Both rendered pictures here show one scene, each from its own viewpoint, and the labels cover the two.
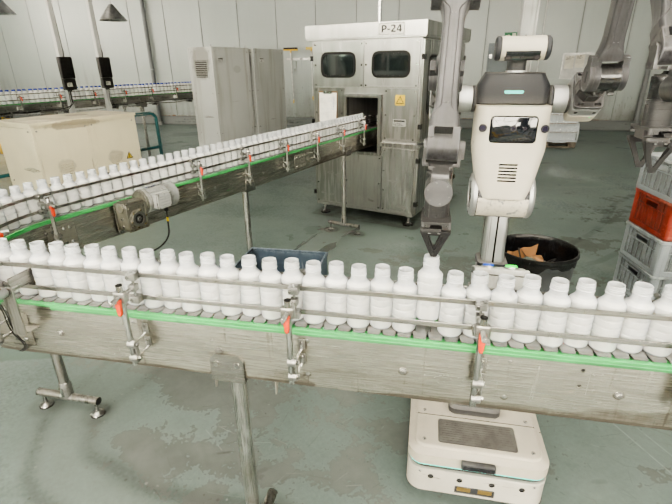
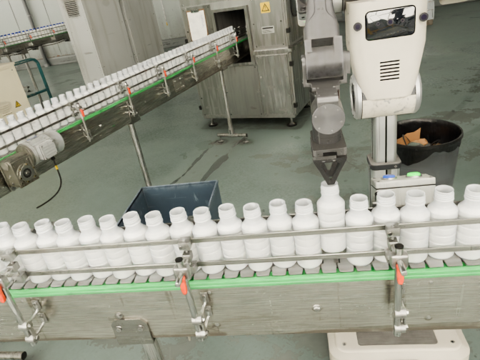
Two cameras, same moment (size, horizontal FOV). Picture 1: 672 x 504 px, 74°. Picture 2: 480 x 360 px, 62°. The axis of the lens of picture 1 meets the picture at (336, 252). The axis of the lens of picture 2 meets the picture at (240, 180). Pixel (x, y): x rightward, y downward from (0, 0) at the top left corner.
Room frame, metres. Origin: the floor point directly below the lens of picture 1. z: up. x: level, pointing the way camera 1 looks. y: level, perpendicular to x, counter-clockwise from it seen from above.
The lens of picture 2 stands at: (0.23, -0.03, 1.62)
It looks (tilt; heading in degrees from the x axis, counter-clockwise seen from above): 27 degrees down; 359
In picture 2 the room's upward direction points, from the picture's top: 10 degrees counter-clockwise
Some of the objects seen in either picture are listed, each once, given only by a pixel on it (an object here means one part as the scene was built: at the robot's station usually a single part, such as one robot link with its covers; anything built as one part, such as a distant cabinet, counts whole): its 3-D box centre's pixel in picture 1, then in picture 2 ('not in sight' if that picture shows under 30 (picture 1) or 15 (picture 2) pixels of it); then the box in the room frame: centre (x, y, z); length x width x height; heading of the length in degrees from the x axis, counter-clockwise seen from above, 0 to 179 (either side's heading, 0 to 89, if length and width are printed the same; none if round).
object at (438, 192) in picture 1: (441, 171); (327, 91); (0.94, -0.23, 1.41); 0.12 x 0.09 x 0.12; 168
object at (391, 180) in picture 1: (390, 121); (259, 29); (5.48, -0.67, 1.00); 1.60 x 1.30 x 2.00; 151
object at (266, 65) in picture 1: (261, 108); (136, 36); (7.99, 1.25, 0.96); 0.82 x 0.50 x 1.91; 151
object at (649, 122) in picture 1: (657, 117); not in sight; (1.03, -0.72, 1.51); 0.10 x 0.07 x 0.07; 169
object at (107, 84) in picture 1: (104, 73); not in sight; (6.75, 3.22, 1.55); 0.17 x 0.15 x 0.42; 151
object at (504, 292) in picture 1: (502, 307); (413, 226); (0.94, -0.40, 1.08); 0.06 x 0.06 x 0.17
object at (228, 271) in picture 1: (229, 284); (116, 246); (1.07, 0.29, 1.08); 0.06 x 0.06 x 0.17
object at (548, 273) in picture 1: (528, 295); (418, 178); (2.40, -1.17, 0.32); 0.45 x 0.45 x 0.64
